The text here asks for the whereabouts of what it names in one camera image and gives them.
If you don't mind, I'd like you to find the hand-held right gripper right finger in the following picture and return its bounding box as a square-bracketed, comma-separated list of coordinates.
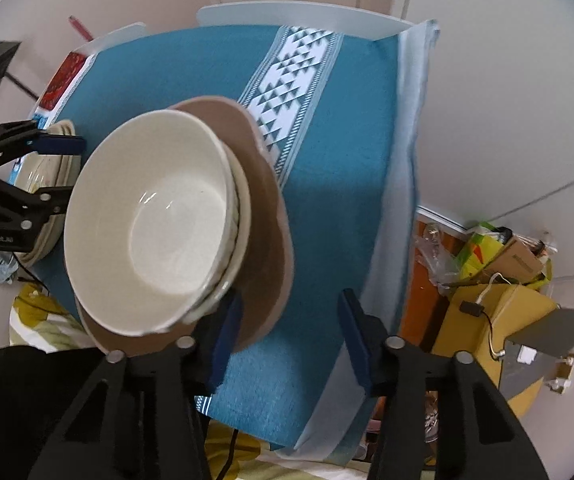
[337, 289, 543, 480]

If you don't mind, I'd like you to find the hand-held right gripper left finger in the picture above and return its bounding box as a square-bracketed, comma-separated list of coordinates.
[29, 292, 245, 480]

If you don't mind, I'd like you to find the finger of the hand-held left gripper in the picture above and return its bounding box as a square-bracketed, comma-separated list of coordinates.
[0, 120, 86, 161]
[0, 180, 75, 233]

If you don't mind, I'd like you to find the cream plate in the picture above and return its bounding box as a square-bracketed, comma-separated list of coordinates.
[14, 130, 84, 267]

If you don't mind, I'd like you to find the brown plastic bowl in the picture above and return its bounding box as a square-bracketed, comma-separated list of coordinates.
[74, 96, 295, 356]

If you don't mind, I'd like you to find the white ribbed bowl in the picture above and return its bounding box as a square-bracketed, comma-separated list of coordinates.
[63, 109, 233, 337]

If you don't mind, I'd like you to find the cream bowl with heart print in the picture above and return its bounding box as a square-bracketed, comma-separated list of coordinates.
[184, 152, 253, 323]

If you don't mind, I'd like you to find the printed table mat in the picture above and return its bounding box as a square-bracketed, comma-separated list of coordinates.
[32, 51, 92, 126]

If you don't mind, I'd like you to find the orange wooden cabinet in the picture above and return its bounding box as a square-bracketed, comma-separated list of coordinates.
[399, 212, 468, 351]

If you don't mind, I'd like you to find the black pole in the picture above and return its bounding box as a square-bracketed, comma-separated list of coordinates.
[4, 72, 38, 101]

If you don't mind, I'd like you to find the yellow floral blanket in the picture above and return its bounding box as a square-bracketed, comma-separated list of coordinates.
[9, 282, 373, 480]

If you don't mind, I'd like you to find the clear plastic bag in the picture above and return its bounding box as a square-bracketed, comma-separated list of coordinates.
[414, 220, 463, 288]

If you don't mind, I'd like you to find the green yellow carton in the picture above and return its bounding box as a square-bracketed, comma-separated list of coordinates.
[460, 222, 510, 281]

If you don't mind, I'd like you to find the yellow cardboard box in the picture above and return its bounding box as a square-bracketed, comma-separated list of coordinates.
[429, 280, 574, 418]

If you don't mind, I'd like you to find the light blue under cloth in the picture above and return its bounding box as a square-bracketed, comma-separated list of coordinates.
[274, 19, 440, 463]

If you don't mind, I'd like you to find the small brown box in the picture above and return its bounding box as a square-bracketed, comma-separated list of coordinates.
[487, 235, 548, 286]

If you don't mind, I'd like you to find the blue patterned tablecloth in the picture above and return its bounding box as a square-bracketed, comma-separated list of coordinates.
[32, 25, 400, 453]

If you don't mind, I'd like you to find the pink red handle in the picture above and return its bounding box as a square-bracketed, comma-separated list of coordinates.
[68, 15, 92, 41]

